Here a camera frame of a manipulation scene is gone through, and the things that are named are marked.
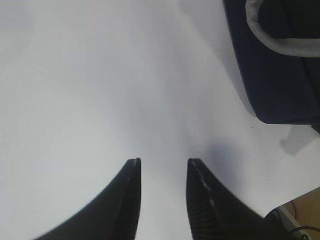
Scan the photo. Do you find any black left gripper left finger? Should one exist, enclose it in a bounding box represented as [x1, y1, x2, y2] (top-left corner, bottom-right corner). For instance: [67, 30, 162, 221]
[39, 158, 142, 240]

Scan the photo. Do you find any navy and white lunch bag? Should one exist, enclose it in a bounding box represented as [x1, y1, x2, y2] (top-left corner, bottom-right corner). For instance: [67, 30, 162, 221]
[223, 0, 320, 131]

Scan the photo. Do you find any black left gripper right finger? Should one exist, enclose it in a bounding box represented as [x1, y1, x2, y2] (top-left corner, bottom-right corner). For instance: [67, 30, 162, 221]
[186, 158, 283, 240]

